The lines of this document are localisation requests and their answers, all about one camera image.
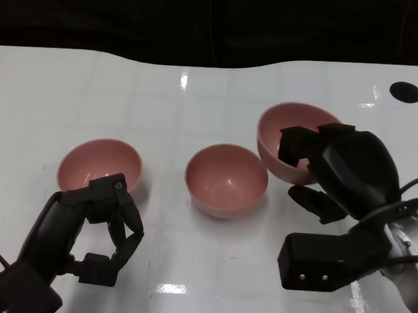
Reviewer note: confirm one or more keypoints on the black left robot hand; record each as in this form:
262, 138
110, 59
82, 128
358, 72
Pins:
54, 232

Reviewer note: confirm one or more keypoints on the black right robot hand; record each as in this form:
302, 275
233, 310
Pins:
355, 171

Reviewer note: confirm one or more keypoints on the pink plastic bowl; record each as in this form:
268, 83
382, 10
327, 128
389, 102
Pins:
225, 185
100, 158
271, 131

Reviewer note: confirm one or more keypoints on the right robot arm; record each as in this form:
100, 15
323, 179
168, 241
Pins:
415, 237

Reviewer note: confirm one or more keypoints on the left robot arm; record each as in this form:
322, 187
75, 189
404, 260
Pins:
19, 290

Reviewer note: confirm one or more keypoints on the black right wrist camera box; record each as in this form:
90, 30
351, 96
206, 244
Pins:
323, 253

